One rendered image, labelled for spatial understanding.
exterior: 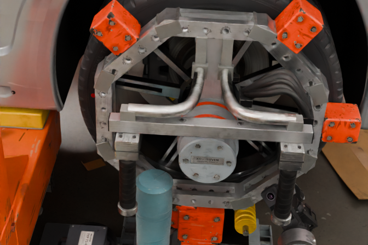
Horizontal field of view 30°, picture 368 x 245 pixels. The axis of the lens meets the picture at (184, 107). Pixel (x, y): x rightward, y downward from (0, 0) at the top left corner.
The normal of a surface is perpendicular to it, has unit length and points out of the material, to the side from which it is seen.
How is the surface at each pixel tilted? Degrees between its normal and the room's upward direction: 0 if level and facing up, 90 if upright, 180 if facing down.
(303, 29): 90
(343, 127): 90
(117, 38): 90
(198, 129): 90
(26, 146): 0
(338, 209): 0
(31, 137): 0
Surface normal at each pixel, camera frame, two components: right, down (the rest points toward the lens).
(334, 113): 0.04, -0.82
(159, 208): 0.29, 0.52
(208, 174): -0.04, 0.57
